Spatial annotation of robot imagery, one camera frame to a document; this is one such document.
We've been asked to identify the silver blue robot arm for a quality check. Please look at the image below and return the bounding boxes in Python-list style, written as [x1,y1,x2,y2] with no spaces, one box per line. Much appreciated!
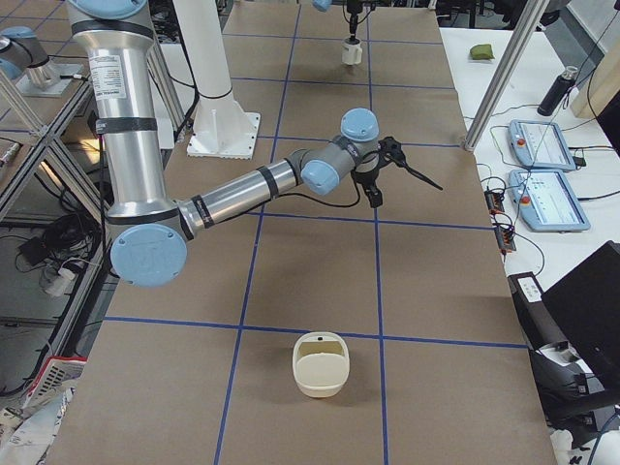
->
[312,0,375,35]
[67,1,407,287]

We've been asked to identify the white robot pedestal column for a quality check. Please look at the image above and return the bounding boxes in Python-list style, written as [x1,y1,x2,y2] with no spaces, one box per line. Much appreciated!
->
[173,0,261,159]

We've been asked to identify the far teach pendant tablet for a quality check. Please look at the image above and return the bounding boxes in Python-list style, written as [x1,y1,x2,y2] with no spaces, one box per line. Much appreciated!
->
[508,120,576,171]

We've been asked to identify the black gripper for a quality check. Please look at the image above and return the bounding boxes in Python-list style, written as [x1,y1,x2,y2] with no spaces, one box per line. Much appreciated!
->
[352,137,443,208]
[345,0,367,30]

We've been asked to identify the aluminium corner post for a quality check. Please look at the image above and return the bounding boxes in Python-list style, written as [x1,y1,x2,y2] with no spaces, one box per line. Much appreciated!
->
[463,0,549,152]

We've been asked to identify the black water bottle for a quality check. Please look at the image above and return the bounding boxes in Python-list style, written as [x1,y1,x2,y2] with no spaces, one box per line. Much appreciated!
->
[537,66,579,116]

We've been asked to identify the black Huawei monitor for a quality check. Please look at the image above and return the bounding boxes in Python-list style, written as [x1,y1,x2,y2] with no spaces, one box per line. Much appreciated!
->
[542,240,619,388]

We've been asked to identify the white HOME mug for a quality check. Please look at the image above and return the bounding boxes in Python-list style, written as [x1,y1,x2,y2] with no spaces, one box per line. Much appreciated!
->
[341,38,363,66]

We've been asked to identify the cream plastic basket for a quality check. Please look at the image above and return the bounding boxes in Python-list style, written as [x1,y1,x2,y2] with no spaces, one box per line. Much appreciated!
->
[292,331,350,398]

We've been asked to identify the teach pendant tablet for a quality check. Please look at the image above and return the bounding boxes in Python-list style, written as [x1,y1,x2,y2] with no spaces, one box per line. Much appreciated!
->
[508,120,576,171]
[509,169,591,233]

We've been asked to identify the green cloth pouch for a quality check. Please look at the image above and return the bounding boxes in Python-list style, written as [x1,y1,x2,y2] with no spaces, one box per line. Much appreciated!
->
[469,44,495,61]

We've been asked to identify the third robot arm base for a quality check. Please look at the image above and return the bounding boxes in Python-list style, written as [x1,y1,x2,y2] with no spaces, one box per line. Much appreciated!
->
[1,26,87,98]

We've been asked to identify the near teach pendant tablet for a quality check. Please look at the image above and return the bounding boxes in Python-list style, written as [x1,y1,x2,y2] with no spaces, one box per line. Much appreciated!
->
[509,169,591,233]

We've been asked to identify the orange terminal block strip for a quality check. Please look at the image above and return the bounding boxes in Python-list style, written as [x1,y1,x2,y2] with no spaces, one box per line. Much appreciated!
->
[483,189,516,257]

